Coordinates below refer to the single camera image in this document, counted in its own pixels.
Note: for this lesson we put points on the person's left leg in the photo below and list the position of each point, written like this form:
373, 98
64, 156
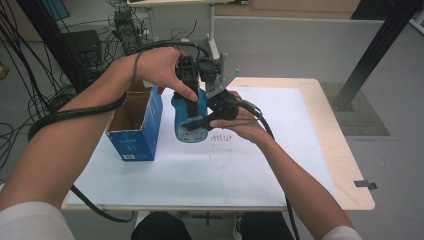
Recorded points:
160, 228

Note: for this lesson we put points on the black tape piece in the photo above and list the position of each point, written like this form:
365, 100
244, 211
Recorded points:
365, 184

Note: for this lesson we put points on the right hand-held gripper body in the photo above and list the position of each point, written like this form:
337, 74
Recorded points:
221, 103

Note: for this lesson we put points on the black metal post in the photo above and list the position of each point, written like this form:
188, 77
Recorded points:
376, 46
50, 40

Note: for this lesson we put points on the blue cardboard box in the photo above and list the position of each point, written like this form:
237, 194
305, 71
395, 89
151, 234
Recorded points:
136, 140

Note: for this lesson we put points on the person's right hand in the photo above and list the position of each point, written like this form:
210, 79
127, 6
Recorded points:
248, 128

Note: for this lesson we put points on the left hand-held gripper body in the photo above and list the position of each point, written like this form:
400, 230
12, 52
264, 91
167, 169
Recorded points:
187, 71

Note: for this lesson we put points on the person's left hand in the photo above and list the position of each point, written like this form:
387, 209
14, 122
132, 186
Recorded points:
158, 68

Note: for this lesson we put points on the white desk with legs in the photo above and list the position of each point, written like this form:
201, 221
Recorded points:
212, 33

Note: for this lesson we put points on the person's right leg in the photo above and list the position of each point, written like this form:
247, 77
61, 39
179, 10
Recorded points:
263, 228

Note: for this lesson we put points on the white table mat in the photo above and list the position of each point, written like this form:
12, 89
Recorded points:
216, 173

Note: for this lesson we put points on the blue bottle with white cap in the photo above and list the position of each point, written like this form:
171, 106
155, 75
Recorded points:
181, 111

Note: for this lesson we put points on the wooden cabinets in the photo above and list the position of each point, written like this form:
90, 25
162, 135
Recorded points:
300, 8

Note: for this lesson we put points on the black computer tower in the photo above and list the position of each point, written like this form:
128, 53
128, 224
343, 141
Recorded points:
128, 33

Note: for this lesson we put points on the person's leg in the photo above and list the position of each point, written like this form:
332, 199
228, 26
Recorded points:
263, 228
160, 228

